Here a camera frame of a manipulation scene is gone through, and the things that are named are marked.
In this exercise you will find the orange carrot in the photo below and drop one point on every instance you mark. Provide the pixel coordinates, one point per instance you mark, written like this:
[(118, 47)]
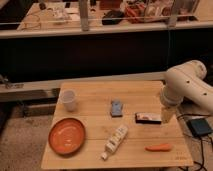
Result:
[(159, 148)]

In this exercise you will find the grey metal post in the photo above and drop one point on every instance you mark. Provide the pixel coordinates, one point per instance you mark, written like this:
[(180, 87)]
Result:
[(174, 13), (83, 9)]

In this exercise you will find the black bag on bench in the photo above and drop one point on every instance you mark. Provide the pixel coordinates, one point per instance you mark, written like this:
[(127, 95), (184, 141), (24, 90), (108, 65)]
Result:
[(112, 17)]

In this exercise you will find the blue sponge block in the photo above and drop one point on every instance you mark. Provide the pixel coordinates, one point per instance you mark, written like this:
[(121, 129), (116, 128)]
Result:
[(116, 108)]

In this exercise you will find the red tool clutter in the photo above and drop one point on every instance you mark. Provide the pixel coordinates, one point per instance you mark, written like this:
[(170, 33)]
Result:
[(135, 13)]

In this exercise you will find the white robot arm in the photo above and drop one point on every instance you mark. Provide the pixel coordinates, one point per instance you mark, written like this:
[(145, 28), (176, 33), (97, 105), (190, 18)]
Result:
[(185, 81)]

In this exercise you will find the grey metal rail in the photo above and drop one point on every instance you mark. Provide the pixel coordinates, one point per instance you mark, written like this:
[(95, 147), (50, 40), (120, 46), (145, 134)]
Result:
[(50, 88)]

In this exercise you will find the orange ceramic bowl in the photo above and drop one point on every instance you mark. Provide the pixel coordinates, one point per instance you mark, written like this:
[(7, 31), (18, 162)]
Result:
[(67, 136)]

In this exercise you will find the white plastic cup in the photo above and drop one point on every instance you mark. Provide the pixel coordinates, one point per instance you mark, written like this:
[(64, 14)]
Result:
[(68, 99)]

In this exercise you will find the black and white box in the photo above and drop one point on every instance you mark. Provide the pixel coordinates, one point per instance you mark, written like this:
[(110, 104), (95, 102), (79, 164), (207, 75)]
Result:
[(148, 118)]

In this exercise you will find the grey metal post right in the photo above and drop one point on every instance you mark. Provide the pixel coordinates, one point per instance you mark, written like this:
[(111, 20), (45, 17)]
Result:
[(174, 13)]

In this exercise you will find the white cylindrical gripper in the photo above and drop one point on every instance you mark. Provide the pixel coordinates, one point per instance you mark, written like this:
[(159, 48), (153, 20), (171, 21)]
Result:
[(167, 113)]

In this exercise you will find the white bottle with label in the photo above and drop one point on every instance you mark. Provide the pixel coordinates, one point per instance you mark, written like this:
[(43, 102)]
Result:
[(114, 141)]

